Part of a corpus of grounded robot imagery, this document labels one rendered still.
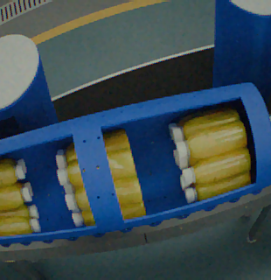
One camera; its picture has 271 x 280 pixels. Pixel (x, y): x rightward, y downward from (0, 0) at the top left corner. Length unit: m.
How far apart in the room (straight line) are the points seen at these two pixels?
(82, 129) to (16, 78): 0.40
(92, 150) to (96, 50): 1.58
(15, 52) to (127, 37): 1.25
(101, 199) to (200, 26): 1.75
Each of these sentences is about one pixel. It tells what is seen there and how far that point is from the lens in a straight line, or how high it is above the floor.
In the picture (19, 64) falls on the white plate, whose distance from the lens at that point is 1.89.
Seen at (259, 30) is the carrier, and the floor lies 0.92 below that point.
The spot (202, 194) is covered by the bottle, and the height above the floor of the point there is 1.06.
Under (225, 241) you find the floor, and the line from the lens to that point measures 2.72.
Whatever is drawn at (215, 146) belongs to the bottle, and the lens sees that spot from 1.60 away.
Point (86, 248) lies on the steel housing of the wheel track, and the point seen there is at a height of 0.87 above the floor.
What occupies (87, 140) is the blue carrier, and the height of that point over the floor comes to 1.23.
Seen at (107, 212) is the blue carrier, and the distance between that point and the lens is 1.54.
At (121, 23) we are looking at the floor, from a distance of 3.14.
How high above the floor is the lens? 2.64
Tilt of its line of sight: 67 degrees down
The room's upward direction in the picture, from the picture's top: 7 degrees counter-clockwise
